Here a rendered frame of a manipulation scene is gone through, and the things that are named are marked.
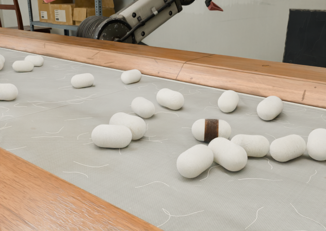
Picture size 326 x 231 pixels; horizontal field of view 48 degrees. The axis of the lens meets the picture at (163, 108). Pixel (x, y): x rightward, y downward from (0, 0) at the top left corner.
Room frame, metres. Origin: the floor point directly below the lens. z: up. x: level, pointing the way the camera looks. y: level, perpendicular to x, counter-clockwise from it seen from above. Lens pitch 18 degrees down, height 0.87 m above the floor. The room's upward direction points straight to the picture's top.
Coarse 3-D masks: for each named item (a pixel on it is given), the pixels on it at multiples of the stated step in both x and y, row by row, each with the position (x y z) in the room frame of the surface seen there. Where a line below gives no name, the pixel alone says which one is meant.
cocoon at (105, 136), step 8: (96, 128) 0.28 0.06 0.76; (104, 128) 0.28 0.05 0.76; (112, 128) 0.28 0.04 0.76; (120, 128) 0.28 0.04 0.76; (128, 128) 0.29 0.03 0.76; (96, 136) 0.28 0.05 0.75; (104, 136) 0.28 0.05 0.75; (112, 136) 0.27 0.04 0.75; (120, 136) 0.27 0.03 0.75; (128, 136) 0.28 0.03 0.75; (96, 144) 0.28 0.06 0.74; (104, 144) 0.28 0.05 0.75; (112, 144) 0.27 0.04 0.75; (120, 144) 0.27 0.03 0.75; (128, 144) 0.28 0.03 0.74
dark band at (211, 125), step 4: (208, 120) 0.30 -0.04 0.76; (212, 120) 0.30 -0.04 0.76; (216, 120) 0.29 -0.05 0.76; (208, 124) 0.29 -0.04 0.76; (212, 124) 0.29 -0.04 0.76; (216, 124) 0.29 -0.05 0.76; (208, 128) 0.29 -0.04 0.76; (212, 128) 0.29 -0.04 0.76; (216, 128) 0.29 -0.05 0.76; (204, 132) 0.29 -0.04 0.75; (208, 132) 0.29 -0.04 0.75; (212, 132) 0.29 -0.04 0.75; (216, 132) 0.29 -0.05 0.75; (204, 136) 0.29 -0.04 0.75; (208, 136) 0.29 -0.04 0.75; (212, 136) 0.29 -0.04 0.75; (216, 136) 0.29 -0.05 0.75; (204, 140) 0.29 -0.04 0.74; (208, 140) 0.29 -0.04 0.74
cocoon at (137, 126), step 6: (114, 114) 0.31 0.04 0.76; (120, 114) 0.31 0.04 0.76; (126, 114) 0.31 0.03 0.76; (114, 120) 0.30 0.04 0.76; (120, 120) 0.30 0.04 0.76; (126, 120) 0.30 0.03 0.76; (132, 120) 0.30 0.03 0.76; (138, 120) 0.30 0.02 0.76; (126, 126) 0.29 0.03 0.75; (132, 126) 0.29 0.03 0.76; (138, 126) 0.29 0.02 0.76; (144, 126) 0.30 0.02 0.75; (132, 132) 0.29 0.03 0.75; (138, 132) 0.29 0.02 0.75; (144, 132) 0.30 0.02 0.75; (132, 138) 0.29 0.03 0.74; (138, 138) 0.29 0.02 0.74
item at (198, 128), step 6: (198, 120) 0.30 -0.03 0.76; (204, 120) 0.30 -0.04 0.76; (222, 120) 0.30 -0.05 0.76; (192, 126) 0.30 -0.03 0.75; (198, 126) 0.29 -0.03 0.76; (204, 126) 0.29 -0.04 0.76; (222, 126) 0.29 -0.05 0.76; (228, 126) 0.29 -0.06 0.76; (192, 132) 0.30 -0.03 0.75; (198, 132) 0.29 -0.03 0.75; (222, 132) 0.29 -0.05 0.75; (228, 132) 0.29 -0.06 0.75; (198, 138) 0.29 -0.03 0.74
